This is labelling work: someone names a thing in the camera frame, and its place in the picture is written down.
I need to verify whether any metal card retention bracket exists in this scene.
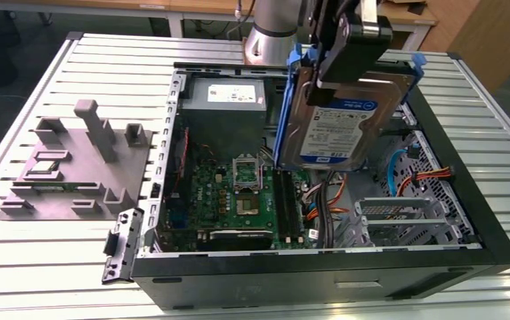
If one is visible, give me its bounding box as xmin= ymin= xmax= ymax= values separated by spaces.
xmin=100 ymin=206 xmax=145 ymax=286

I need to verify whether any blue data wire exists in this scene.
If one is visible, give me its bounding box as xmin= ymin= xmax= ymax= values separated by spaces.
xmin=387 ymin=148 xmax=418 ymax=197

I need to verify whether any orange red power wire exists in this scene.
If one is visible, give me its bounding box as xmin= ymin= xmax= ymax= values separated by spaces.
xmin=399 ymin=166 xmax=454 ymax=197

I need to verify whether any orange wire bundle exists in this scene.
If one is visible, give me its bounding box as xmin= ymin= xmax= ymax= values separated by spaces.
xmin=303 ymin=171 xmax=350 ymax=223

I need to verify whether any CPU socket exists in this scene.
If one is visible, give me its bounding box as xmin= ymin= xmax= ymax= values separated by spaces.
xmin=235 ymin=195 xmax=264 ymax=217

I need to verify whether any wooden cabinet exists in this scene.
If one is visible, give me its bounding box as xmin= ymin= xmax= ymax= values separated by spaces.
xmin=423 ymin=0 xmax=510 ymax=96

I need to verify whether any blue expansion slot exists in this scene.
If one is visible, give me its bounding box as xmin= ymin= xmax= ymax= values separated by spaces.
xmin=169 ymin=209 xmax=189 ymax=231

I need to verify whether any CPU chip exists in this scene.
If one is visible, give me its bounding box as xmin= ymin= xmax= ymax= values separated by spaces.
xmin=29 ymin=161 xmax=57 ymax=175

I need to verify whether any hard disk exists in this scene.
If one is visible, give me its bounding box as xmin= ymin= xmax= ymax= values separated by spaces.
xmin=274 ymin=43 xmax=428 ymax=173

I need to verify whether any wooden desk white frame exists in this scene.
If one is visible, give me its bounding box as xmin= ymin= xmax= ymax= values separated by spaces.
xmin=13 ymin=0 xmax=440 ymax=51

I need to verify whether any grey power supply unit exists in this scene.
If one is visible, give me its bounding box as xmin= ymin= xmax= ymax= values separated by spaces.
xmin=176 ymin=77 xmax=268 ymax=160

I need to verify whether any RAM slot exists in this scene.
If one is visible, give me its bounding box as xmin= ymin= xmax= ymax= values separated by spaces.
xmin=286 ymin=169 xmax=299 ymax=244
xmin=279 ymin=169 xmax=294 ymax=244
xmin=274 ymin=169 xmax=287 ymax=244

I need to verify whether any green motherboard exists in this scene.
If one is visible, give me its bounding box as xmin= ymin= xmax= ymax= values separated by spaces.
xmin=156 ymin=156 xmax=322 ymax=251

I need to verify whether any metal disk bay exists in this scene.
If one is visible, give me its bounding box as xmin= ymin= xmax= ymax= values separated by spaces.
xmin=334 ymin=196 xmax=478 ymax=249

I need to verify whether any black graphics card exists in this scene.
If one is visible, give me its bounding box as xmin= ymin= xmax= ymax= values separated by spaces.
xmin=196 ymin=228 xmax=276 ymax=253

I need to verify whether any green RAM stick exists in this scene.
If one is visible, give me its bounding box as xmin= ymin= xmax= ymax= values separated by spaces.
xmin=12 ymin=181 xmax=100 ymax=193

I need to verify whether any metal socket cover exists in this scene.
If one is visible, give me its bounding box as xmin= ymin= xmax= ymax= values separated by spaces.
xmin=231 ymin=155 xmax=264 ymax=194

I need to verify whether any grey parts rack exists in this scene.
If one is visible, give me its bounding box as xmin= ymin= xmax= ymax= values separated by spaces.
xmin=0 ymin=99 xmax=156 ymax=221

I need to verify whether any black open PC case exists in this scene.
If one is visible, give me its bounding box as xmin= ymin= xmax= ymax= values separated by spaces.
xmin=129 ymin=61 xmax=510 ymax=311

